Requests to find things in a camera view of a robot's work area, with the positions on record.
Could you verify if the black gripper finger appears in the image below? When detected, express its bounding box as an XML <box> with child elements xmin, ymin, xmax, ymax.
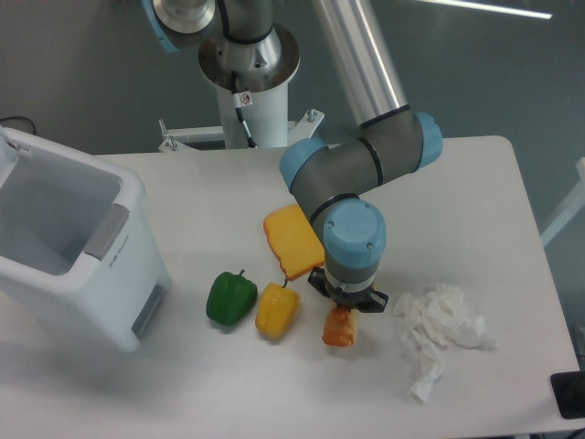
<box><xmin>307</xmin><ymin>267</ymin><xmax>338</xmax><ymax>304</ymax></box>
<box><xmin>353</xmin><ymin>288</ymin><xmax>388</xmax><ymax>314</ymax></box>

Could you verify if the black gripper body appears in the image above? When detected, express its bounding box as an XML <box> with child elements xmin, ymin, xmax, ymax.
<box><xmin>324</xmin><ymin>276</ymin><xmax>376</xmax><ymax>310</ymax></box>

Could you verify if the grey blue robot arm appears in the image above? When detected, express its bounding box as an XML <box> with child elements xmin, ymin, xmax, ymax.
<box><xmin>143</xmin><ymin>1</ymin><xmax>442</xmax><ymax>313</ymax></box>

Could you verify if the square yellow bread slice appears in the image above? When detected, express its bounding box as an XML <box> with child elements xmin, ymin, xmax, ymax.
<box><xmin>263</xmin><ymin>204</ymin><xmax>324</xmax><ymax>281</ymax></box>

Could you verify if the yellow bell pepper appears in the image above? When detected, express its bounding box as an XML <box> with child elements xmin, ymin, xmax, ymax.
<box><xmin>255</xmin><ymin>283</ymin><xmax>301</xmax><ymax>340</ymax></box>

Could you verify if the crumpled white tissue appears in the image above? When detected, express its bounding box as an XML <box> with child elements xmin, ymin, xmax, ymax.
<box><xmin>392</xmin><ymin>284</ymin><xmax>496</xmax><ymax>404</ymax></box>

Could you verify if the green bell pepper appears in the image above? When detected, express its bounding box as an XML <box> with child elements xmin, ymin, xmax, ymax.
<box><xmin>206</xmin><ymin>270</ymin><xmax>258</xmax><ymax>327</ymax></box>

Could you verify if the black device at edge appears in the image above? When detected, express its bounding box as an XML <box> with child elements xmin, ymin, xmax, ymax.
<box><xmin>550</xmin><ymin>370</ymin><xmax>584</xmax><ymax>420</ymax></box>

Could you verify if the white plastic bin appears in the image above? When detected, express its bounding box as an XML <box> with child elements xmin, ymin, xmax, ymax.
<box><xmin>1</xmin><ymin>128</ymin><xmax>171</xmax><ymax>352</ymax></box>

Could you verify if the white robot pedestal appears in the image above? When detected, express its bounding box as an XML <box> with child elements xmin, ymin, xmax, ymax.
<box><xmin>159</xmin><ymin>24</ymin><xmax>324</xmax><ymax>151</ymax></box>

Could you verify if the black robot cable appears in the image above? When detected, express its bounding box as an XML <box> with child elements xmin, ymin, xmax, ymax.
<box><xmin>229</xmin><ymin>70</ymin><xmax>258</xmax><ymax>149</ymax></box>

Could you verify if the white frame at right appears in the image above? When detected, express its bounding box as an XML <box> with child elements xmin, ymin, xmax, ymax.
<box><xmin>540</xmin><ymin>157</ymin><xmax>584</xmax><ymax>247</ymax></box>

